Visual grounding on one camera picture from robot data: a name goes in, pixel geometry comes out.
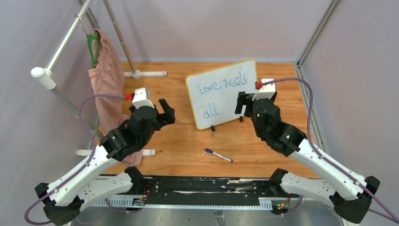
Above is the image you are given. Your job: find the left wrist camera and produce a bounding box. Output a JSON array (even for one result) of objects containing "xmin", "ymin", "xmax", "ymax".
[{"xmin": 132, "ymin": 87, "xmax": 155, "ymax": 109}]

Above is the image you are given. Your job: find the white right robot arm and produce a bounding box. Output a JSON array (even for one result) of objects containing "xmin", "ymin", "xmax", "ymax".
[{"xmin": 235, "ymin": 92, "xmax": 380, "ymax": 224}]

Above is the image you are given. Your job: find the yellow framed whiteboard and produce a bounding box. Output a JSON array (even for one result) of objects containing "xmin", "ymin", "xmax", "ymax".
[{"xmin": 185, "ymin": 59, "xmax": 258, "ymax": 130}]

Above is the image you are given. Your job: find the green clothes hanger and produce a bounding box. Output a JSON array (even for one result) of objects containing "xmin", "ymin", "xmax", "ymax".
[{"xmin": 87, "ymin": 32, "xmax": 100, "ymax": 68}]

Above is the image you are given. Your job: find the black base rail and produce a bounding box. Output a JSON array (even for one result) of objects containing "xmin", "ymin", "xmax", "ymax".
[{"xmin": 112, "ymin": 174, "xmax": 302, "ymax": 211}]

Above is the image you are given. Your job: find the silver clothes rack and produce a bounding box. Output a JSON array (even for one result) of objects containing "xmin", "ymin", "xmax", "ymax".
[{"xmin": 30, "ymin": 0, "xmax": 168, "ymax": 158}]

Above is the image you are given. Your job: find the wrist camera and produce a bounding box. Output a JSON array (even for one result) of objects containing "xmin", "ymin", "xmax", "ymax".
[
  {"xmin": 252, "ymin": 79, "xmax": 277, "ymax": 102},
  {"xmin": 132, "ymin": 87, "xmax": 155, "ymax": 109}
]

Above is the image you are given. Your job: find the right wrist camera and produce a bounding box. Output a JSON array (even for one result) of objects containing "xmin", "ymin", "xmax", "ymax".
[{"xmin": 252, "ymin": 79, "xmax": 277, "ymax": 102}]

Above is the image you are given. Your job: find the white whiteboard marker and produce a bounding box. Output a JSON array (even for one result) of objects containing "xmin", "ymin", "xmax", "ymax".
[{"xmin": 212, "ymin": 152, "xmax": 233, "ymax": 162}]

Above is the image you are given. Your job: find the pink hanging garment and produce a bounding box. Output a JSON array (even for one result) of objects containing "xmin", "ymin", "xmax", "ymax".
[{"xmin": 88, "ymin": 28, "xmax": 144, "ymax": 167}]

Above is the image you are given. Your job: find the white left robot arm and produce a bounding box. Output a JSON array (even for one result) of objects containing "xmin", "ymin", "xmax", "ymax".
[{"xmin": 35, "ymin": 99, "xmax": 176, "ymax": 226}]

